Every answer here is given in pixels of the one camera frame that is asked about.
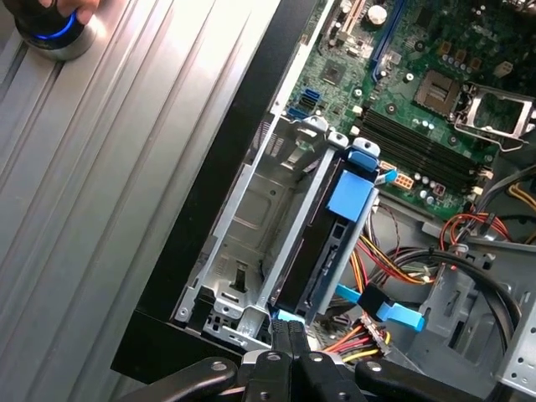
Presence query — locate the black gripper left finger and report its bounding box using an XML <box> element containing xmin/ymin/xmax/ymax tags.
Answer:
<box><xmin>144</xmin><ymin>320</ymin><xmax>295</xmax><ymax>402</ymax></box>

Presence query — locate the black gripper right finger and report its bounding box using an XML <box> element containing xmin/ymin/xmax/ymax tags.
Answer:
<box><xmin>289</xmin><ymin>321</ymin><xmax>496</xmax><ymax>402</ymax></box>

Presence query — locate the hard disk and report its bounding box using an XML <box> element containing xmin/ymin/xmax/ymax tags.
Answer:
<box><xmin>267</xmin><ymin>137</ymin><xmax>382</xmax><ymax>332</ymax></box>

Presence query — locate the round black tool blue ring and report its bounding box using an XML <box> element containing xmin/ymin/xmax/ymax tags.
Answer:
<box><xmin>14</xmin><ymin>0</ymin><xmax>101</xmax><ymax>63</ymax></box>

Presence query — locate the grey metal disk bay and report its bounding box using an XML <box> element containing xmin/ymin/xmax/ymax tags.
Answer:
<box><xmin>173</xmin><ymin>115</ymin><xmax>382</xmax><ymax>351</ymax></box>

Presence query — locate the person's hand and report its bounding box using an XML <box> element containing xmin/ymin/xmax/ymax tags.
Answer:
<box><xmin>54</xmin><ymin>0</ymin><xmax>104</xmax><ymax>25</ymax></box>

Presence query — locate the grey metal drive cage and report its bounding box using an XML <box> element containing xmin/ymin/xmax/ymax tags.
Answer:
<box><xmin>412</xmin><ymin>217</ymin><xmax>536</xmax><ymax>399</ymax></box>

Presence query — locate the open black PC case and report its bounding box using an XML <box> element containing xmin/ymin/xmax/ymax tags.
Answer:
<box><xmin>111</xmin><ymin>0</ymin><xmax>536</xmax><ymax>402</ymax></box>

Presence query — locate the green motherboard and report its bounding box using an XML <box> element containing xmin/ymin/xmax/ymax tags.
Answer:
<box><xmin>271</xmin><ymin>0</ymin><xmax>536</xmax><ymax>221</ymax></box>

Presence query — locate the metal socket cover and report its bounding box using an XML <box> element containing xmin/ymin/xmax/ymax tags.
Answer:
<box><xmin>454</xmin><ymin>81</ymin><xmax>536</xmax><ymax>142</ymax></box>

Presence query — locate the CPU socket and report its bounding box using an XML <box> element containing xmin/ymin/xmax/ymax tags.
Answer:
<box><xmin>412</xmin><ymin>69</ymin><xmax>461</xmax><ymax>106</ymax></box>

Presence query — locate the blue expansion slot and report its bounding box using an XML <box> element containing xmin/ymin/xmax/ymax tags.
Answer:
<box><xmin>371</xmin><ymin>0</ymin><xmax>406</xmax><ymax>81</ymax></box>

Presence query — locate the tan expansion slot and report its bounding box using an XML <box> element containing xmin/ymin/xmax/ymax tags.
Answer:
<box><xmin>341</xmin><ymin>0</ymin><xmax>366</xmax><ymax>41</ymax></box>

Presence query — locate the silver coin battery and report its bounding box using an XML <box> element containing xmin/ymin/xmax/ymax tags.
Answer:
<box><xmin>367</xmin><ymin>3</ymin><xmax>389</xmax><ymax>26</ymax></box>

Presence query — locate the multicolour disk power wire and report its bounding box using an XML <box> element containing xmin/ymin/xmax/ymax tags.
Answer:
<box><xmin>317</xmin><ymin>316</ymin><xmax>393</xmax><ymax>363</ymax></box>

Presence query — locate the blue SATA wire black plug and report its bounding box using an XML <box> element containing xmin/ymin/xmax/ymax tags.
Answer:
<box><xmin>334</xmin><ymin>282</ymin><xmax>426</xmax><ymax>332</ymax></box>

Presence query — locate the multicolour power wire bundle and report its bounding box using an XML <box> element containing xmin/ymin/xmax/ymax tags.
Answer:
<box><xmin>347</xmin><ymin>209</ymin><xmax>514</xmax><ymax>294</ymax></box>

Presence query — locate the thick black cable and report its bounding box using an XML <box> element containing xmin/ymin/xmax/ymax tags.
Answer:
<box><xmin>384</xmin><ymin>246</ymin><xmax>521</xmax><ymax>362</ymax></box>

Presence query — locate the yellow and black wire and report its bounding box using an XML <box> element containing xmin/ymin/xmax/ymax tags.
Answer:
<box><xmin>507</xmin><ymin>179</ymin><xmax>536</xmax><ymax>207</ymax></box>

